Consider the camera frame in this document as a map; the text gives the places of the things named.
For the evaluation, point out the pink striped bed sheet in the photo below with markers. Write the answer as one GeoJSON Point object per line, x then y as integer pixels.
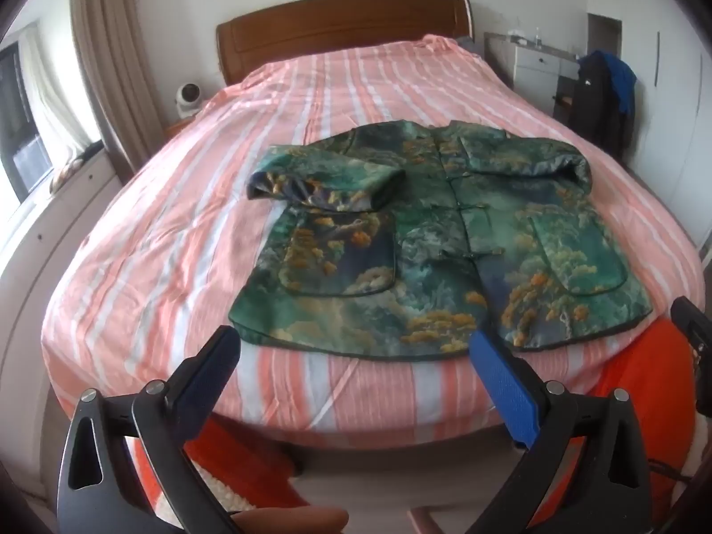
{"type": "Point", "coordinates": [167, 222]}

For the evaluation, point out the orange cloth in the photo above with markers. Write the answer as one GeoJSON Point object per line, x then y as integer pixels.
{"type": "Point", "coordinates": [651, 361]}

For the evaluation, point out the green printed jacket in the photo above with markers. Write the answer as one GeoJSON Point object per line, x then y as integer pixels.
{"type": "Point", "coordinates": [423, 267]}

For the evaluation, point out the white window seat cabinet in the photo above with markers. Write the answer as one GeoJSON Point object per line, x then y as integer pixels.
{"type": "Point", "coordinates": [33, 267]}

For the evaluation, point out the beige curtain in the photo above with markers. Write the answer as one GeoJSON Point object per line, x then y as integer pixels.
{"type": "Point", "coordinates": [111, 67]}

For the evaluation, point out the patterned cushion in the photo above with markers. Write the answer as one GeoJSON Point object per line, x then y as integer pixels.
{"type": "Point", "coordinates": [69, 167]}

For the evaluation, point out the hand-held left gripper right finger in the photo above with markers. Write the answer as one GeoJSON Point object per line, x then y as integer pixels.
{"type": "Point", "coordinates": [503, 384]}

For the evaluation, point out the white wardrobe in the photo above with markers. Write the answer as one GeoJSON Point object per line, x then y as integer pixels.
{"type": "Point", "coordinates": [676, 94]}

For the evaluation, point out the black hanging garment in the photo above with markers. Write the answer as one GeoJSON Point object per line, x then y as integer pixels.
{"type": "Point", "coordinates": [595, 100]}

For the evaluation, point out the white round security camera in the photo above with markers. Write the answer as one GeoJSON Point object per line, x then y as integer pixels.
{"type": "Point", "coordinates": [189, 97]}

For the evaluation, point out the window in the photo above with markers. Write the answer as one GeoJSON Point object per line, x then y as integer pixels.
{"type": "Point", "coordinates": [14, 122]}

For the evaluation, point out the white sheer curtain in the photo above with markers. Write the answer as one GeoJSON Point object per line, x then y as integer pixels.
{"type": "Point", "coordinates": [50, 94]}

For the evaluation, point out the blue hanging garment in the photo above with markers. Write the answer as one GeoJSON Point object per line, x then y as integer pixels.
{"type": "Point", "coordinates": [623, 75]}

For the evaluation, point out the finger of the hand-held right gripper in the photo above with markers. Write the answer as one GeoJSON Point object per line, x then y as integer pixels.
{"type": "Point", "coordinates": [692, 320]}

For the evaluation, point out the person's left hand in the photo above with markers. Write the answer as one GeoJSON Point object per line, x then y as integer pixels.
{"type": "Point", "coordinates": [289, 520]}

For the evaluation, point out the wooden nightstand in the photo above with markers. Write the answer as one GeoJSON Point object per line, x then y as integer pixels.
{"type": "Point", "coordinates": [177, 128]}

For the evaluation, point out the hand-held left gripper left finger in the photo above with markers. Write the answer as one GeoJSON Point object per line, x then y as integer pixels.
{"type": "Point", "coordinates": [211, 378]}

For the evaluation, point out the wooden headboard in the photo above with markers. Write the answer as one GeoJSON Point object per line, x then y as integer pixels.
{"type": "Point", "coordinates": [334, 28]}

